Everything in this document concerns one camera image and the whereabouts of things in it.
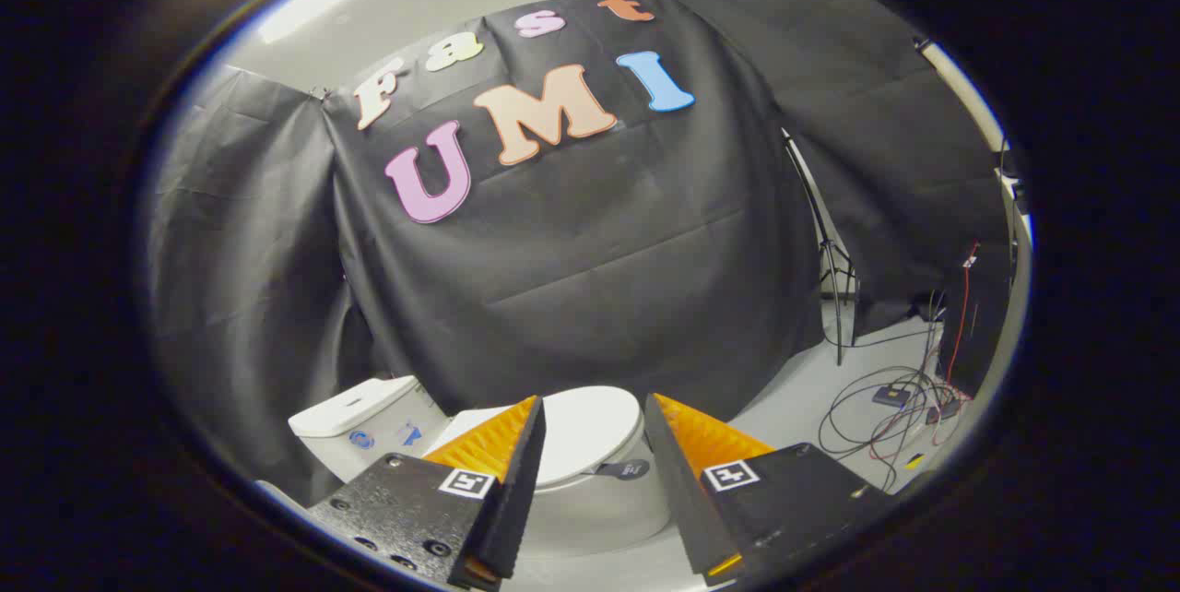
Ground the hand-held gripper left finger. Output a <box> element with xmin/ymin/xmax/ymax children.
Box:
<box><xmin>307</xmin><ymin>395</ymin><xmax>548</xmax><ymax>592</ymax></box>

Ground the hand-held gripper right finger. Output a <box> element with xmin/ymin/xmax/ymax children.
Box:
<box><xmin>643</xmin><ymin>393</ymin><xmax>893</xmax><ymax>588</ymax></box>

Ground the white toilet tank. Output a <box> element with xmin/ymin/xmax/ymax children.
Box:
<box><xmin>289</xmin><ymin>376</ymin><xmax>453</xmax><ymax>484</ymax></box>

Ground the black light stand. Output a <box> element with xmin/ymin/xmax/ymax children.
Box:
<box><xmin>782</xmin><ymin>129</ymin><xmax>860</xmax><ymax>368</ymax></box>

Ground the dark upright panel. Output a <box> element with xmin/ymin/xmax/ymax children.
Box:
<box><xmin>940</xmin><ymin>242</ymin><xmax>1017</xmax><ymax>401</ymax></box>

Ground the tangle of thin cables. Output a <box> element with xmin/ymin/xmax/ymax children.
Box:
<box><xmin>819</xmin><ymin>240</ymin><xmax>980</xmax><ymax>493</ymax></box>

